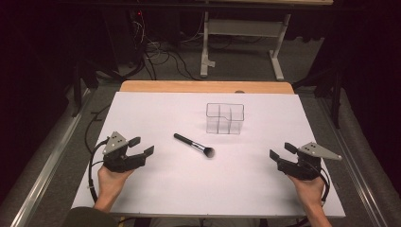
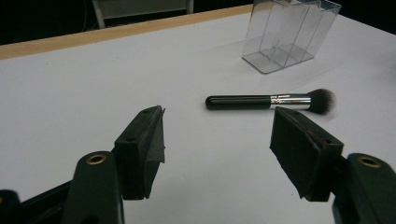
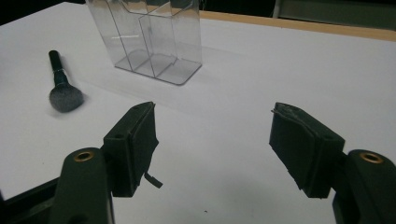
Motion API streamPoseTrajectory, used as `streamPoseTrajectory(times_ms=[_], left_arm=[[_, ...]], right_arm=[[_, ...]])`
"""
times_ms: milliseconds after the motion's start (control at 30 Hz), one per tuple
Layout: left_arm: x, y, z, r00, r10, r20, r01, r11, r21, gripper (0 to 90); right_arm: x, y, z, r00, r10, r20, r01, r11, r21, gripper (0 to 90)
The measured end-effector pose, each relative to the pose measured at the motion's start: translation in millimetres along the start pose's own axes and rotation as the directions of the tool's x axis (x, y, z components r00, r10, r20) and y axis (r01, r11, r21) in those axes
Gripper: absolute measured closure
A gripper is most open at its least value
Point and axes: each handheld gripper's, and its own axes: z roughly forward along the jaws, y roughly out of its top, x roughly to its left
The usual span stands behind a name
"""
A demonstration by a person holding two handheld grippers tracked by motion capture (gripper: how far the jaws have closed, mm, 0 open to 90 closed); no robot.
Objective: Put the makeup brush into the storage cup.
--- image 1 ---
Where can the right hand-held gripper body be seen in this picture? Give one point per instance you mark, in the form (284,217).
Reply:
(304,165)

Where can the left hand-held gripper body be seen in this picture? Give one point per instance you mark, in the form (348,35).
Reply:
(117,157)

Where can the black makeup brush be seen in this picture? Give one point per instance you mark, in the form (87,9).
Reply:
(193,144)

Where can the clear acrylic organizer box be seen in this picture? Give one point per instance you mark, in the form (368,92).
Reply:
(225,126)

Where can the person's right hand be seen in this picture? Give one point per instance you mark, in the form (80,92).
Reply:
(307,189)

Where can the person's left hand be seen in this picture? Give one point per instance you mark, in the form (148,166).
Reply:
(111,183)

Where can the white board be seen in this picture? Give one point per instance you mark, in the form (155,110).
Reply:
(189,186)

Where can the dark olive sleeve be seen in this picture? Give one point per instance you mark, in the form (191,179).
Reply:
(88,218)

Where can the black metal stand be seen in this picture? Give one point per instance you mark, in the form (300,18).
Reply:
(77,91)
(336,94)

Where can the grey table grommet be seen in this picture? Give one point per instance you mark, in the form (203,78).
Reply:
(239,91)

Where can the wooden table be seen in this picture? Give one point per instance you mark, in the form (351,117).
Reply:
(205,86)

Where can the aluminium rail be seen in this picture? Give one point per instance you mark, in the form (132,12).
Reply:
(356,176)
(47,171)

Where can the white metal frame desk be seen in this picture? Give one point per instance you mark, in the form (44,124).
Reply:
(242,27)

